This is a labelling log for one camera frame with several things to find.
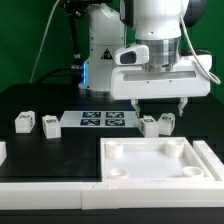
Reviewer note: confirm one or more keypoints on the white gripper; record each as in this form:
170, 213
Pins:
185, 79

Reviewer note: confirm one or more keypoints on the white square tabletop tray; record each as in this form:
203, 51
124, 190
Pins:
149, 159

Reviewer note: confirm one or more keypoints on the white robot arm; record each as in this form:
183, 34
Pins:
158, 24

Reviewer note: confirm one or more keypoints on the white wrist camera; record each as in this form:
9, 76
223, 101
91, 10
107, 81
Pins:
135, 54

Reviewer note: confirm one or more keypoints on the white marker base plate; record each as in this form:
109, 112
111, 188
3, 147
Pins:
99, 119

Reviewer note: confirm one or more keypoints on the white U-shaped fence wall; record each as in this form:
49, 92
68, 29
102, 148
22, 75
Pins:
114, 194

